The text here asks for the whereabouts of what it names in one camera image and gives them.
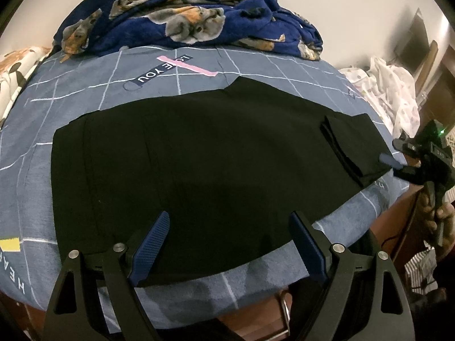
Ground white dotted cloth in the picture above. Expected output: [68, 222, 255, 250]
[339, 56, 422, 146]

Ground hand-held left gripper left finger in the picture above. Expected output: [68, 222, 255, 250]
[43, 210, 171, 341]

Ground dark flat monitor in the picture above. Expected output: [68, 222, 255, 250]
[394, 7, 431, 73]

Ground person's right hand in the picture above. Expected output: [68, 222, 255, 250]
[414, 185, 455, 260]

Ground blue checked bed sheet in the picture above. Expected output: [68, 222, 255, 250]
[0, 44, 413, 331]

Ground navy printed fleece blanket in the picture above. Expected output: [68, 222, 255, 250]
[53, 0, 324, 63]

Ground black pants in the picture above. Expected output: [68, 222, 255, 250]
[50, 75, 395, 288]

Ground wooden cabinet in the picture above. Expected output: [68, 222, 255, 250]
[416, 39, 455, 128]

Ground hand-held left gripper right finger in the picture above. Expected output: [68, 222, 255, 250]
[289, 211, 416, 341]

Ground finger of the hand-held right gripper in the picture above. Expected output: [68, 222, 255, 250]
[380, 153, 427, 185]
[392, 131, 425, 157]

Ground striped cloth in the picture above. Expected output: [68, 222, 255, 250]
[403, 247, 439, 295]

